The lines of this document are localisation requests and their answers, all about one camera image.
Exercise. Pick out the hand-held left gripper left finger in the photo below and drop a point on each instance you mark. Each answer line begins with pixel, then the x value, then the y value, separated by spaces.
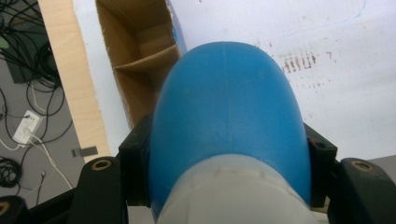
pixel 137 161

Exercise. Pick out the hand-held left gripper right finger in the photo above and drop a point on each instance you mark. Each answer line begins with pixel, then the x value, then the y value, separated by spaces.
pixel 320 161

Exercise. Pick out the blue bottle with white cap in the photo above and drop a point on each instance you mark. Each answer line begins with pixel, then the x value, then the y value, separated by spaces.
pixel 230 109

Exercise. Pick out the blue cardboard box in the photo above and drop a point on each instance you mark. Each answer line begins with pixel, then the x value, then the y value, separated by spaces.
pixel 137 37

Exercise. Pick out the grey tape strip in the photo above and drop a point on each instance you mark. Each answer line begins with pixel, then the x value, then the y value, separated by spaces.
pixel 84 151

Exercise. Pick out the white table mat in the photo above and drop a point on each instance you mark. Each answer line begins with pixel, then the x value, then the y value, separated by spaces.
pixel 342 93

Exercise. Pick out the white power strip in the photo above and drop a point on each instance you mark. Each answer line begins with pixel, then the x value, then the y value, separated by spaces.
pixel 26 128

